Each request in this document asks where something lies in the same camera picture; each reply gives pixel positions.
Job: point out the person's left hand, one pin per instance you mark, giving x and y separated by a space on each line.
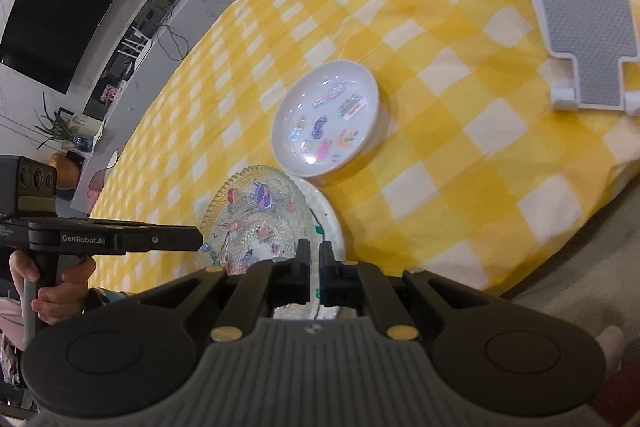
67 292

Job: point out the person's pink clothing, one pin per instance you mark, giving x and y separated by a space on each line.
10 322

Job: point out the white floral plate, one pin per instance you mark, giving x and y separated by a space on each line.
327 217

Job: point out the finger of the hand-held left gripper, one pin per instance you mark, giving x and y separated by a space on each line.
165 238

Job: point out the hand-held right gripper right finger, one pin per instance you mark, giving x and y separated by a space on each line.
324 277

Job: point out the blue white vase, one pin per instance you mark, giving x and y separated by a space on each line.
82 143

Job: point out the glass plate with stickers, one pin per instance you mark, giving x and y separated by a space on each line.
250 217

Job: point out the golden vase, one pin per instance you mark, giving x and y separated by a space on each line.
65 169

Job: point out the white stand with grey pad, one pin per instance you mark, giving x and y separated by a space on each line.
582 7

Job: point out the yellow checked cloth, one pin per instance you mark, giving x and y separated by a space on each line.
450 132

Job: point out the white router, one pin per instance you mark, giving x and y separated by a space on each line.
132 44

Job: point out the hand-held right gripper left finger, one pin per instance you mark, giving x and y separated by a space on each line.
306 272

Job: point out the white plate with stickers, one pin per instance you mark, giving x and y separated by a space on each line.
325 117

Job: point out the green potted plant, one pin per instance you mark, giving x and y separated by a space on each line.
57 127

